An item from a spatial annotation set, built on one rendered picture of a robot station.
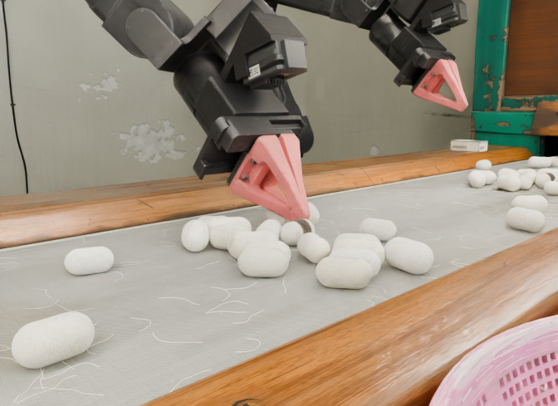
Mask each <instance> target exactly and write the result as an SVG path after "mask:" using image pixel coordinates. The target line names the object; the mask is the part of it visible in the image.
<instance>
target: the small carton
mask: <svg viewBox="0 0 558 406"><path fill-rule="evenodd" d="M450 150H457V151H471V152H482V151H487V141H486V140H468V139H455V140H451V148H450Z"/></svg>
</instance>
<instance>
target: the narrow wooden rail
mask: <svg viewBox="0 0 558 406"><path fill-rule="evenodd" d="M556 315H558V227H556V228H553V229H551V230H550V231H547V232H544V233H542V234H540V235H538V236H535V237H533V238H530V239H528V240H526V241H524V242H521V243H518V244H516V245H515V246H512V247H509V248H507V249H505V250H503V251H500V252H498V253H495V254H493V255H491V256H489V257H485V258H483V259H482V260H479V261H477V262H474V263H472V264H470V265H467V266H465V267H462V268H460V269H458V270H456V271H453V272H450V273H448V274H447V275H444V276H441V277H439V278H437V279H435V280H432V281H430V282H427V283H425V284H423V285H421V286H418V287H415V288H414V289H412V290H409V291H406V292H404V293H402V294H399V295H397V296H394V297H392V298H390V299H388V300H386V301H382V302H380V303H379V304H376V305H374V306H371V307H369V308H367V309H364V310H362V311H359V312H357V313H355V314H353V315H351V316H347V317H346V318H344V319H341V320H338V321H336V322H334V323H332V324H329V325H327V326H324V327H322V328H320V329H318V330H314V331H312V332H311V333H308V334H306V335H303V336H301V337H299V338H296V339H294V340H291V341H289V342H287V343H285V344H283V345H279V346H277V347H276V348H273V349H271V350H268V351H266V352H264V353H261V354H259V355H256V356H254V357H252V358H250V359H248V360H244V361H243V362H241V363H238V364H235V365H233V366H231V367H228V368H226V369H223V370H221V371H219V372H217V373H215V374H211V375H209V376H208V377H205V378H203V379H200V380H198V381H196V382H193V383H191V384H188V385H186V386H184V387H182V388H180V389H176V390H175V391H173V392H170V393H168V394H165V395H163V396H161V397H158V398H156V399H153V400H151V401H149V402H147V403H145V404H141V405H140V406H429V404H430V402H431V399H432V397H433V396H434V394H435V393H436V391H437V389H438V387H439V385H440V384H441V383H442V381H443V379H444V378H445V377H446V376H447V374H448V373H449V372H450V370H451V369H452V368H453V366H454V365H456V364H457V363H458V362H459V361H460V360H461V359H462V358H463V357H464V356H465V355H466V354H468V353H469V352H470V351H472V350H473V349H475V348H476V347H477V346H479V345H480V344H482V343H483V342H485V341H487V340H489V339H491V338H492V337H493V336H495V335H499V334H501V333H502V332H504V331H506V330H510V329H511V328H514V327H517V326H519V325H523V324H525V323H528V322H531V321H534V320H539V319H542V318H546V317H550V316H556Z"/></svg>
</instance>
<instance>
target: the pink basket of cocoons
mask: <svg viewBox="0 0 558 406"><path fill-rule="evenodd" d="M429 406H558V315H556V316H550V317H546V318H542V319H539V320H534V321H531V322H528V323H525V324H523V325H519V326H517V327H514V328H511V329H510V330H506V331H504V332H502V333H501V334H499V335H495V336H493V337H492V338H491V339H489V340H487V341H485V342H483V343H482V344H480V345H479V346H477V347H476V348H475V349H473V350H472V351H470V352H469V353H468V354H466V355H465V356H464V357H463V358H462V359H461V360H460V361H459V362H458V363H457V364H456V365H454V366H453V368H452V369H451V370H450V372H449V373H448V374H447V376H446V377H445V378H444V379H443V381H442V383H441V384H440V385H439V387H438V389H437V391H436V393H435V394H434V396H433V397H432V399H431V402H430V404H429Z"/></svg>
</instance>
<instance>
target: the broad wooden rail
mask: <svg viewBox="0 0 558 406"><path fill-rule="evenodd" d="M530 157H535V156H534V154H533V153H532V152H531V151H530V150H529V149H528V148H526V147H524V146H508V145H492V144H488V145H487V151H482V152H471V151H457V150H450V149H439V150H431V151H423V152H415V153H407V154H392V155H385V156H376V157H369V158H361V159H346V160H338V161H330V162H322V163H313V164H302V165H301V171H302V179H303V184H304V188H305V191H306V197H307V198H308V197H313V196H318V195H323V194H328V193H337V192H342V191H347V190H352V189H357V188H367V187H372V186H377V185H381V184H387V183H396V182H401V181H406V180H411V179H421V178H425V177H430V176H435V175H440V174H450V173H455V172H460V171H464V170H469V169H475V168H476V163H477V162H478V161H480V160H484V159H486V160H489V161H490V163H491V165H492V166H494V165H499V164H508V163H513V162H518V161H523V160H528V159H529V158H530ZM230 174H231V173H223V174H208V175H204V177H203V180H201V179H199V178H198V176H190V177H182V178H174V179H159V180H151V181H144V182H135V183H121V184H112V185H105V186H97V187H89V188H75V189H68V190H62V191H51V192H42V193H27V194H19V195H12V196H3V197H0V249H5V248H10V247H20V246H25V245H30V244H35V243H39V242H49V241H54V240H59V239H64V238H69V237H78V236H83V235H88V234H93V233H98V232H108V231H113V230H118V229H122V228H128V227H137V226H142V225H147V224H152V223H161V222H166V221H171V220H176V219H181V218H191V217H196V216H201V215H206V214H210V213H220V212H225V211H230V210H235V209H240V208H250V207H254V206H259V205H258V204H256V203H253V202H251V201H249V200H247V199H245V198H242V197H240V196H237V195H236V194H234V193H233V192H232V190H231V189H230V188H229V186H228V184H227V180H228V178H229V176H230Z"/></svg>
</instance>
